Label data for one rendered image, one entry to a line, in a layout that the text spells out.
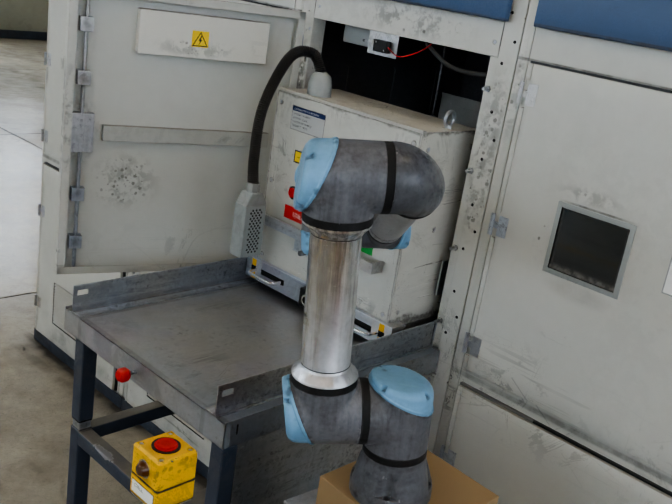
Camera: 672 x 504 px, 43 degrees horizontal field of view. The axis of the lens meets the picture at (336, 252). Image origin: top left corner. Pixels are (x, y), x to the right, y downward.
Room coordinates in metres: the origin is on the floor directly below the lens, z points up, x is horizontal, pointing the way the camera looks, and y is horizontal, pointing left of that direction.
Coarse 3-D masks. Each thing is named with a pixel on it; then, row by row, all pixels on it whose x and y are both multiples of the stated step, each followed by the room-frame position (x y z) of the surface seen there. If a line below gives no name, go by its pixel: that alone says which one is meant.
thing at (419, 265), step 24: (312, 96) 2.14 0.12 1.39; (336, 96) 2.23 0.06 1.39; (360, 96) 2.30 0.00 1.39; (384, 120) 1.96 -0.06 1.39; (408, 120) 2.02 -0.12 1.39; (432, 120) 2.08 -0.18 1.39; (432, 144) 1.92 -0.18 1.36; (456, 144) 1.99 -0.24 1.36; (456, 168) 2.00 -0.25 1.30; (456, 192) 2.01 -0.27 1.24; (432, 216) 1.96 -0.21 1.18; (456, 216) 2.03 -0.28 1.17; (432, 240) 1.97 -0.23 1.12; (408, 264) 1.91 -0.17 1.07; (432, 264) 1.98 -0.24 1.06; (408, 288) 1.93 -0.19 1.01; (432, 288) 2.00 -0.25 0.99; (408, 312) 1.94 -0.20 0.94; (432, 312) 2.01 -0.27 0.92
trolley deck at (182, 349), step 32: (256, 288) 2.18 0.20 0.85; (64, 320) 1.86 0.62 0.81; (96, 320) 1.81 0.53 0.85; (128, 320) 1.84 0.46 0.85; (160, 320) 1.87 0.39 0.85; (192, 320) 1.90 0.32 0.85; (224, 320) 1.93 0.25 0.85; (256, 320) 1.96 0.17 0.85; (288, 320) 1.99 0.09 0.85; (96, 352) 1.76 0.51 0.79; (128, 352) 1.68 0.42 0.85; (160, 352) 1.70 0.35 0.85; (192, 352) 1.73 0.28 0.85; (224, 352) 1.75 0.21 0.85; (256, 352) 1.78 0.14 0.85; (288, 352) 1.81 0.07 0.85; (416, 352) 1.92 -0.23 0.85; (160, 384) 1.59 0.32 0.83; (192, 384) 1.58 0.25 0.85; (192, 416) 1.51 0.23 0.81; (224, 416) 1.47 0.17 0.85; (256, 416) 1.50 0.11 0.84; (224, 448) 1.45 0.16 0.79
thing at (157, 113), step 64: (128, 0) 2.16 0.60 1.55; (192, 0) 2.22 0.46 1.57; (64, 64) 2.09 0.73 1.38; (128, 64) 2.17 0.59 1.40; (192, 64) 2.25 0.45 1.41; (256, 64) 2.34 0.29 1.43; (64, 128) 2.07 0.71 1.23; (128, 128) 2.16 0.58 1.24; (192, 128) 2.26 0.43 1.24; (64, 192) 2.07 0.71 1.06; (128, 192) 2.18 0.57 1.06; (192, 192) 2.27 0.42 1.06; (64, 256) 2.08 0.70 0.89; (128, 256) 2.19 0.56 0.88; (192, 256) 2.28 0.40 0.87
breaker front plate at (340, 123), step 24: (288, 96) 2.18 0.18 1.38; (288, 120) 2.18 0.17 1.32; (336, 120) 2.06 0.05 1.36; (360, 120) 2.01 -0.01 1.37; (288, 144) 2.17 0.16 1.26; (288, 168) 2.16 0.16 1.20; (264, 240) 2.20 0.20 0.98; (288, 240) 2.14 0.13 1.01; (288, 264) 2.13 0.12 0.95; (384, 264) 1.91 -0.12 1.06; (360, 288) 1.95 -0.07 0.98; (384, 288) 1.90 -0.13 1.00; (384, 312) 1.90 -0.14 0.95
